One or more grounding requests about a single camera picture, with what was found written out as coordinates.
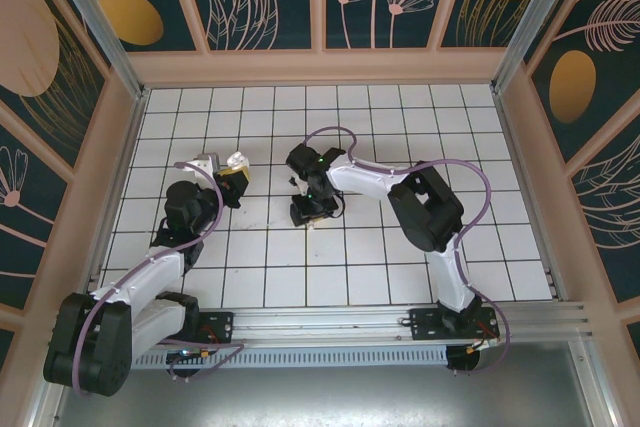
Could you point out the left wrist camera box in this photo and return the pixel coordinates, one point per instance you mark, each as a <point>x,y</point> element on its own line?
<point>207,163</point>

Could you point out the aluminium mounting rail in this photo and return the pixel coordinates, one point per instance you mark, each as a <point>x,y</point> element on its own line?
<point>320,322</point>

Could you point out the aluminium side rail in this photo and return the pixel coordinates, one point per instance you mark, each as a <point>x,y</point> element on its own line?
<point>133,137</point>
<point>508,137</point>

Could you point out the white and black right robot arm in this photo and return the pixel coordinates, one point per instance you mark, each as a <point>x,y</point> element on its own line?
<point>425,212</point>

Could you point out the aluminium corner post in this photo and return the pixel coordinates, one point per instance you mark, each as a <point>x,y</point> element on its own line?
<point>530,22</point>
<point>101,27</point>

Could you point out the small circuit board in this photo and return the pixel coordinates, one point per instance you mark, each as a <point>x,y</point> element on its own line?
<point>182,355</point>

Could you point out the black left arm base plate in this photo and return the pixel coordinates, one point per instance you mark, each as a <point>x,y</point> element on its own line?
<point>220,327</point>

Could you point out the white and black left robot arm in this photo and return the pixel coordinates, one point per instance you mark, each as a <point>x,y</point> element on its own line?
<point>140,277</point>

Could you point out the grey metal sheet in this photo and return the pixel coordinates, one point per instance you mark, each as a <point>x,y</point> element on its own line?
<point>320,397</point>

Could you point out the white round charging case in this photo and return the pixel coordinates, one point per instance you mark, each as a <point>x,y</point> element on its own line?
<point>239,161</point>

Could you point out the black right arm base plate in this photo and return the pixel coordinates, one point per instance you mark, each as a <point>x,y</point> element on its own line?
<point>425,324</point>

